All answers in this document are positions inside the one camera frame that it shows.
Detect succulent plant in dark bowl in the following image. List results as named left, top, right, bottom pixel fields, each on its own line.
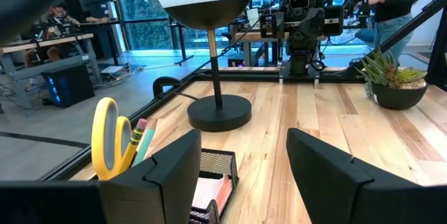
left=355, top=47, right=430, bottom=111

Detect black computer tower blue lights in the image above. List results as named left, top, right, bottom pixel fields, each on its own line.
left=40, top=63, right=96, bottom=109

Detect wooden top workbench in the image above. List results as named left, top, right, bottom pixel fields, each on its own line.
left=0, top=32, right=102, bottom=113

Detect white globe table lamp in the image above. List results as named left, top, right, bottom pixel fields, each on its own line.
left=149, top=0, right=257, bottom=133

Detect black lamp power cable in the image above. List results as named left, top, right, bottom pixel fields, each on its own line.
left=159, top=91, right=202, bottom=103

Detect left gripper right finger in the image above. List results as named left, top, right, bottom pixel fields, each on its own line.
left=286, top=128, right=420, bottom=224

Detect black aluminium table frame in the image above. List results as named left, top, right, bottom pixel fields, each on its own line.
left=45, top=0, right=447, bottom=183

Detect black clamp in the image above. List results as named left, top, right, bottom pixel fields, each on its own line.
left=152, top=75, right=184, bottom=98

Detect yellow pencil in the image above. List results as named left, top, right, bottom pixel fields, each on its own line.
left=127, top=118, right=149, bottom=169

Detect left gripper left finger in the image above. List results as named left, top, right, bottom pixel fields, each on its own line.
left=99, top=128, right=203, bottom=224

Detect teal pen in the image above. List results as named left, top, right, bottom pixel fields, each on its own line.
left=132, top=128, right=157, bottom=167

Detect yellow handled scissors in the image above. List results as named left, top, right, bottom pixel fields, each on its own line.
left=90, top=96, right=140, bottom=182

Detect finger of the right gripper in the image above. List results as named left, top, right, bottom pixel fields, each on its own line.
left=311, top=8, right=326, bottom=41
left=298, top=8, right=314, bottom=41

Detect pink sticky note pad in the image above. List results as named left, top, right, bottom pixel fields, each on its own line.
left=191, top=174, right=234, bottom=215

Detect black mesh desk organizer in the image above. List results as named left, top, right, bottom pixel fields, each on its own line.
left=187, top=147, right=240, bottom=224

